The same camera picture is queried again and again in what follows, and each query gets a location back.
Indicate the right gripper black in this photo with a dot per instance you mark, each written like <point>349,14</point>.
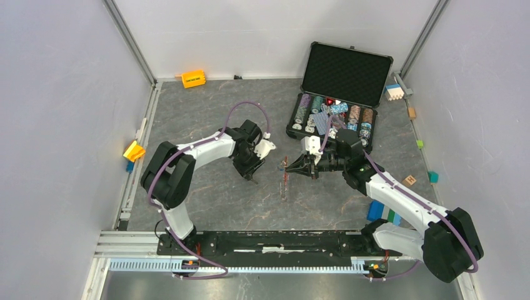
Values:
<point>310,169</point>

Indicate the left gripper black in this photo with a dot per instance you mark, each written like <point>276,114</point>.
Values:
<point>250,170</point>

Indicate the red handled keyring tool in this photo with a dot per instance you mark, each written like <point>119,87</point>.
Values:
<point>284,179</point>

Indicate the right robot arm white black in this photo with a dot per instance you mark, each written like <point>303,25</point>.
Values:
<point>444,240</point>

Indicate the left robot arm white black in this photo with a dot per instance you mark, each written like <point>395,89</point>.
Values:
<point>167,178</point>

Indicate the blue green white brick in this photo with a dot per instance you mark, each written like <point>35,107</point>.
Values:
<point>378,210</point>

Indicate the black poker chip case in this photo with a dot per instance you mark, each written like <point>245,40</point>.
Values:
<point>342,81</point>

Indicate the wooden letter cube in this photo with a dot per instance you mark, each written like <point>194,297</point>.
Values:
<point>409,181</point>

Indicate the white blue toy block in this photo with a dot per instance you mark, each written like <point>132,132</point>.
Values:
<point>394,92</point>

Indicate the orange yellow toy block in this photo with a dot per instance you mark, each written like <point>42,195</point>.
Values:
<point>193,79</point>

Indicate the small wooden cube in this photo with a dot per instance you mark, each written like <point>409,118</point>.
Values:
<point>411,113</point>

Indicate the yellow orange block left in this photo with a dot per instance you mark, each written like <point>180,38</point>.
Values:
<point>134,151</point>

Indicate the blue small block left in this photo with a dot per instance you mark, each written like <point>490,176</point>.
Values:
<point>130,166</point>

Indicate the teal small cube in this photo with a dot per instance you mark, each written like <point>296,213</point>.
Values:
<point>433,177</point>

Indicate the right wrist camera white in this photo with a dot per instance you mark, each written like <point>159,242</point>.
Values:
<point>311,146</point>

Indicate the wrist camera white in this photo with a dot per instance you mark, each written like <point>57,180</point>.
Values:
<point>264,146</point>
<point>311,146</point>

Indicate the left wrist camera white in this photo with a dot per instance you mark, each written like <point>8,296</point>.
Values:
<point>264,146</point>

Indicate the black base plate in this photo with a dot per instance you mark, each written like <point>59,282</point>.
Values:
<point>327,248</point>

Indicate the white toothed cable rail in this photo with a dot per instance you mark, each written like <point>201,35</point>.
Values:
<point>178,266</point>

